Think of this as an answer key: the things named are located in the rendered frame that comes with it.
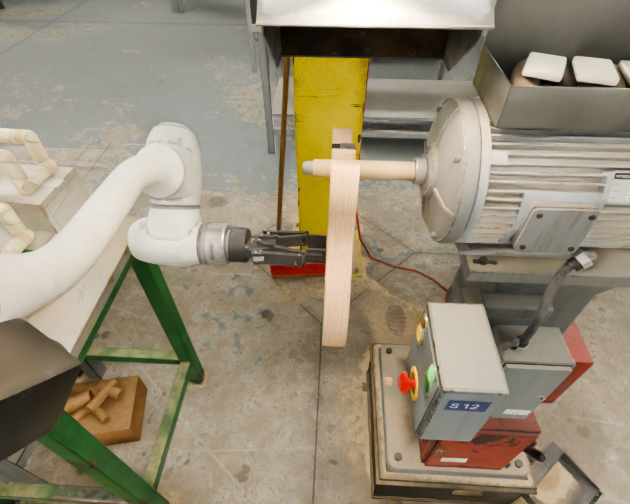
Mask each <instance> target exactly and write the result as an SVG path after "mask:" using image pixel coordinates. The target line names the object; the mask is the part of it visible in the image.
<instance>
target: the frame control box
mask: <svg viewBox="0 0 630 504"><path fill-rule="evenodd" d="M423 314H427V317H428V327H427V331H426V332H425V331H423V328H422V326H421V319H422V317H423ZM421 319H420V322H419V323H418V325H420V326H421V342H420V343H419V342H418V341H417V335H416V333H415V336H414V339H413V342H412V345H411V348H410V351H409V354H408V357H407V360H406V362H407V371H408V377H412V378H415V381H416V387H415V389H410V397H411V405H412V414H413V422H414V431H415V433H416V435H417V437H418V438H419V439H431V440H449V441H467V442H469V441H471V440H472V439H473V438H474V436H475V435H476V434H477V433H478V432H479V430H480V429H481V428H482V427H483V426H484V424H485V423H486V422H487V421H488V419H489V418H490V417H491V416H492V415H493V413H494V412H495V411H496V410H497V409H498V407H499V406H500V405H501V404H502V402H503V401H504V400H505V399H506V398H507V396H508V395H509V390H508V387H507V383H506V380H505V376H504V373H503V370H502V366H501V363H500V360H499V356H498V354H501V353H502V352H504V351H506V350H508V349H510V350H512V351H514V352H515V351H517V350H518V345H519V339H518V338H515V337H513V338H511V339H508V340H506V341H504V342H503V343H501V344H499V345H497V346H495V343H494V339H493V336H492V333H491V329H490V326H489V322H488V319H487V316H486V312H485V309H484V306H483V305H482V304H466V303H443V302H428V303H427V305H426V307H424V310H423V313H422V316H421ZM496 347H497V349H496ZM497 351H498V353H497ZM431 363H435V365H436V369H437V379H436V382H435V383H432V382H431V379H430V377H429V368H430V365H431ZM425 373H427V374H428V377H429V392H428V393H425V390H424V385H423V379H424V374H425Z"/></svg>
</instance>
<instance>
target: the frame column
mask: <svg viewBox="0 0 630 504"><path fill-rule="evenodd" d="M547 286H548V284H531V283H507V282H482V281H466V280H465V277H464V273H463V269H462V266H461V264H460V266H459V269H458V272H457V274H456V277H455V279H454V282H453V284H452V287H451V289H450V292H449V294H448V297H447V299H446V302H445V303H457V300H456V296H457V294H458V292H459V289H460V288H461V287H470V288H478V289H479V290H480V294H481V293H500V294H524V295H544V293H545V290H546V288H547ZM613 288H616V287H605V286H580V285H560V287H559V289H558V291H557V293H556V295H555V297H554V299H553V301H552V303H551V304H552V307H553V309H554V310H553V313H552V314H551V315H550V317H549V318H548V319H547V320H546V321H542V323H541V325H540V327H558V328H559V329H560V331H561V334H562V335H563V334H564V332H565V331H566V330H567V329H568V328H569V326H570V325H571V324H572V323H573V322H574V320H575V319H576V318H577V317H578V316H579V314H580V313H581V312H582V311H583V310H584V308H585V307H586V306H587V305H588V304H589V303H590V301H591V300H592V299H593V298H594V297H595V295H597V294H600V293H603V292H605V291H608V290H610V289H613ZM488 320H489V324H490V327H491V329H492V328H493V326H494V325H518V326H529V324H530V322H531V321H532V320H516V319H494V318H488Z"/></svg>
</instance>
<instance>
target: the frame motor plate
mask: <svg viewBox="0 0 630 504"><path fill-rule="evenodd" d="M593 249H594V251H595V253H596V255H597V258H596V259H590V260H591V262H592V263H593V265H592V266H590V267H589V268H587V269H584V268H583V269H581V270H580V271H578V272H576V271H575V270H574V269H573V271H571V273H569V274H567V276H566V278H565V279H564V280H563V282H562V284H561V285H580V286H605V287H629V288H630V250H622V249H617V248H600V247H593ZM458 255H459V258H460V262H461V266H462V269H463V273H464V277H465V280H466V281H482V282H507V283H531V284H549V283H550V281H551V279H552V277H553V276H554V274H555V273H556V271H557V270H558V269H559V268H560V267H562V265H564V263H567V261H566V260H567V259H568V258H542V257H516V256H490V255H463V254H458Z"/></svg>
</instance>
